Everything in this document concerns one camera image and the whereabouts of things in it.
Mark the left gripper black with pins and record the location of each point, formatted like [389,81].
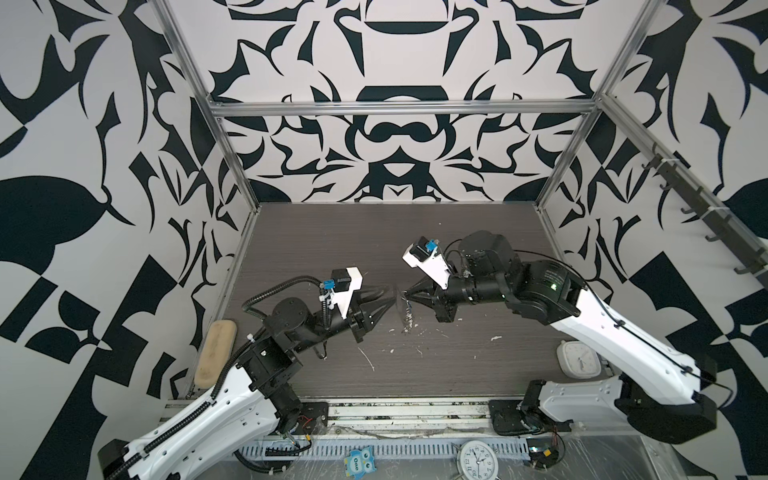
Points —
[360,320]

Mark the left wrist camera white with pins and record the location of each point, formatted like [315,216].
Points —
[338,290]

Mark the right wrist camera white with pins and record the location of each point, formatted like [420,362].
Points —
[425,255]

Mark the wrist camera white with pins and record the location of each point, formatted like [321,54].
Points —
[425,255]
[338,290]

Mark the white slotted cable duct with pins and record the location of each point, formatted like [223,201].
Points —
[337,449]

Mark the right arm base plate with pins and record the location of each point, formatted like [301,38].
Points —
[507,419]

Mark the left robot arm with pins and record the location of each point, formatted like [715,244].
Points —
[252,397]

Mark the white square alarm clock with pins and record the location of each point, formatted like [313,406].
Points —
[578,361]

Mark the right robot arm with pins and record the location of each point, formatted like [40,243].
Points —
[657,390]

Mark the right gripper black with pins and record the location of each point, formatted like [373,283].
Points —
[438,299]

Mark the white analog clock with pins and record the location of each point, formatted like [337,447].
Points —
[476,460]

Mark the green circuit board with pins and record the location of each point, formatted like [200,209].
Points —
[545,452]

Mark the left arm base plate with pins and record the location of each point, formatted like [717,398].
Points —
[305,418]

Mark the black coat hook rail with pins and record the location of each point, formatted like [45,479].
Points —
[701,204]

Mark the blue owl toy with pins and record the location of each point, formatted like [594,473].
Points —
[360,462]

